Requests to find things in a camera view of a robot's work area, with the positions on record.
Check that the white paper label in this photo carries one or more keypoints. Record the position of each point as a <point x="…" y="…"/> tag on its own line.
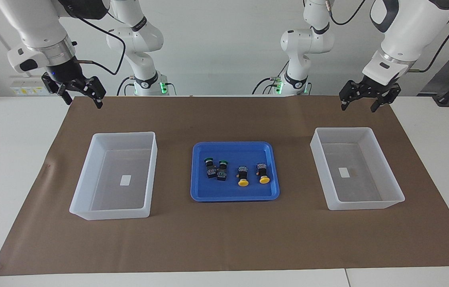
<point x="126" y="180"/>
<point x="344" y="172"/>

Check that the green push button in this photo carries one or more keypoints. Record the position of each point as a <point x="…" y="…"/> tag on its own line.
<point x="222" y="172"/>
<point x="210" y="169"/>

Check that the white wall socket strip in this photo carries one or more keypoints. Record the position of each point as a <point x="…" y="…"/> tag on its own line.
<point x="29" y="85"/>

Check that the translucent white plastic box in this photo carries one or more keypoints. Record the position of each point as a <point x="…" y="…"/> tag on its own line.
<point x="144" y="175"/>
<point x="383" y="171"/>

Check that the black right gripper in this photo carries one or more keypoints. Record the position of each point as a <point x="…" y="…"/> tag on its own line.
<point x="69" y="75"/>

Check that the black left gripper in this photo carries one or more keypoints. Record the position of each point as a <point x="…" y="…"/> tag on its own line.
<point x="369" y="88"/>

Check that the blue plastic tray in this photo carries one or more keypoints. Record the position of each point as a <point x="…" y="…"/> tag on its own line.
<point x="232" y="193"/>

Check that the brown paper mat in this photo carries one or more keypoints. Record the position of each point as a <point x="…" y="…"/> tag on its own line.
<point x="228" y="239"/>

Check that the yellow push button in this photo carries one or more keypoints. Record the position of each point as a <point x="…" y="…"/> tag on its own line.
<point x="243" y="182"/>
<point x="264" y="180"/>

